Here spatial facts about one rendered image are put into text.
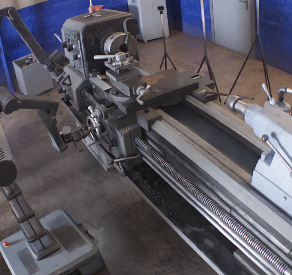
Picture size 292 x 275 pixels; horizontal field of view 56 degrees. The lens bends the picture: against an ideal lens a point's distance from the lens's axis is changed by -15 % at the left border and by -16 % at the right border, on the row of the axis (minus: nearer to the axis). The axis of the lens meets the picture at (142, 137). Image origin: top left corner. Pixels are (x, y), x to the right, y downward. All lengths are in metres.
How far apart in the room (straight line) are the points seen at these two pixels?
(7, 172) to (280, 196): 1.29
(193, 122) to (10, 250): 1.57
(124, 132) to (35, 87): 2.85
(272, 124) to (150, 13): 4.99
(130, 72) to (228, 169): 0.90
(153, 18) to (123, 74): 4.21
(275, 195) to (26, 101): 1.16
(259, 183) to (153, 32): 5.09
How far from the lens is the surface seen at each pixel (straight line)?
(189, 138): 1.74
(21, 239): 2.20
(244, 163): 1.76
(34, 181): 3.04
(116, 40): 2.40
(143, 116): 1.88
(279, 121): 1.33
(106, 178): 2.82
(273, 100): 1.45
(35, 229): 1.89
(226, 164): 1.57
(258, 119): 1.37
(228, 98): 1.55
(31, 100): 1.36
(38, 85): 4.59
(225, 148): 1.86
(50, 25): 5.83
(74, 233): 2.10
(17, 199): 1.72
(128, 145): 1.96
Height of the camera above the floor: 1.85
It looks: 35 degrees down
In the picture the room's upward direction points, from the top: 7 degrees counter-clockwise
